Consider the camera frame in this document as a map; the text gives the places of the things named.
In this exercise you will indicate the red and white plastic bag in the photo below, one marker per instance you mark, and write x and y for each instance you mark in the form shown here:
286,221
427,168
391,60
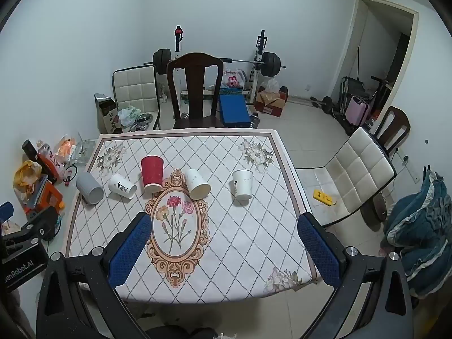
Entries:
233,79

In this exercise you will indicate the black dumbbell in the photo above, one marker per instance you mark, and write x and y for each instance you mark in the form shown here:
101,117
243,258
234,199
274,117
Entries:
325,104

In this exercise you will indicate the yellow plastic bag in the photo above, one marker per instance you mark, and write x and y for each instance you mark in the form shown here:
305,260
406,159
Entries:
25,176

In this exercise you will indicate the red printed box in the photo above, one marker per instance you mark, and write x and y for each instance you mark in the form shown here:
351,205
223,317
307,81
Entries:
53,164

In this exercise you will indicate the black barbell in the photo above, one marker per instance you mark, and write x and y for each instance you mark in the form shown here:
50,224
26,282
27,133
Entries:
271,64

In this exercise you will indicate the white cup with black print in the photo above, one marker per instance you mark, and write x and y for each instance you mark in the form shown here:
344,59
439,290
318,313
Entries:
243,183
122,186

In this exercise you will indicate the brown cardboard box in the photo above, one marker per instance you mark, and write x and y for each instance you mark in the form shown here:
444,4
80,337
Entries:
270,105

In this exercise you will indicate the floral printed tablecloth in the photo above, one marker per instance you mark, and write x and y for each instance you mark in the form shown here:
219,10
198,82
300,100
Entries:
229,243

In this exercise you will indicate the white padded chair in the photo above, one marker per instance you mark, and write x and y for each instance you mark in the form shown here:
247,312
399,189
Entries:
136,90
356,169

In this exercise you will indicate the plain white cup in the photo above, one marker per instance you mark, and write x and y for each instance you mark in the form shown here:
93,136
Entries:
197,183

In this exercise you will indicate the red ribbed paper cup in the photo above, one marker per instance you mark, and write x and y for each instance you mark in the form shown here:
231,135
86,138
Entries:
152,174

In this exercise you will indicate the white squat rack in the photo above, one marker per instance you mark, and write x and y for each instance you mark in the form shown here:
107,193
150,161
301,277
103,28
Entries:
259,60

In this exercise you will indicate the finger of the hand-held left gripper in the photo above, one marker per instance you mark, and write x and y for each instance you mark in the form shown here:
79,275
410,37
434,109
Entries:
6,212
40,223

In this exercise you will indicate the yellow flat box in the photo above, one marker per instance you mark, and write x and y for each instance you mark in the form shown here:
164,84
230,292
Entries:
324,197

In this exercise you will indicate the orange plastic bag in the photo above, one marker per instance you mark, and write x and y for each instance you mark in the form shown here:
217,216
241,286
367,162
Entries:
65,147

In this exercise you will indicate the blue weight bench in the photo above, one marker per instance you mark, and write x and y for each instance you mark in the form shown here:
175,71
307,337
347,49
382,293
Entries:
232,111

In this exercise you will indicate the metal pan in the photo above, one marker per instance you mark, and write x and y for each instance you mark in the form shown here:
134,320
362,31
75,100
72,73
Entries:
142,120

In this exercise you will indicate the black bottle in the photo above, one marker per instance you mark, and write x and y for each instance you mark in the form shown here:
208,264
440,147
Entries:
30,149

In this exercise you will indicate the grey cup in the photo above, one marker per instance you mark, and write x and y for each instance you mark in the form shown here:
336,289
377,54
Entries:
90,189

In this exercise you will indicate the clear glass tray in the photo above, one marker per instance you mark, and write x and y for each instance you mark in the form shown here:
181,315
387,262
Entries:
83,151

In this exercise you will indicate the pink suitcase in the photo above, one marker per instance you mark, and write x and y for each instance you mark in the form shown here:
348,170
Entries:
357,111

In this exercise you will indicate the dark wooden chair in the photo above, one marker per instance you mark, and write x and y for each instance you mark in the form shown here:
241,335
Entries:
195,88
392,127

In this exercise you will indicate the pile of blue clothes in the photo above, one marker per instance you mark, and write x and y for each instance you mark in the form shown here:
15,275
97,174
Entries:
423,226

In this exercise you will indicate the white door frame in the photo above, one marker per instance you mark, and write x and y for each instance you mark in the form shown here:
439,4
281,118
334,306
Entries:
416,42

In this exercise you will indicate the clear plastic bag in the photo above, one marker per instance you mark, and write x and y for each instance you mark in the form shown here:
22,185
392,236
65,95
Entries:
272,85

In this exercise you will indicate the black folding cart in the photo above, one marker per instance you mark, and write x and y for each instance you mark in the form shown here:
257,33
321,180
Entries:
349,88

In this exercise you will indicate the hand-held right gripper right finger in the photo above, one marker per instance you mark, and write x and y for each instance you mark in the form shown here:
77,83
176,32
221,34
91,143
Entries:
319,252

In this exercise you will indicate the brown paper bag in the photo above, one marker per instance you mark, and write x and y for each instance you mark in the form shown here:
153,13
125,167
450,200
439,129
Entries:
107,114

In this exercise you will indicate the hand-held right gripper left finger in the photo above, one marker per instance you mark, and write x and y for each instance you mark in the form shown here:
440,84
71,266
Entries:
130,250

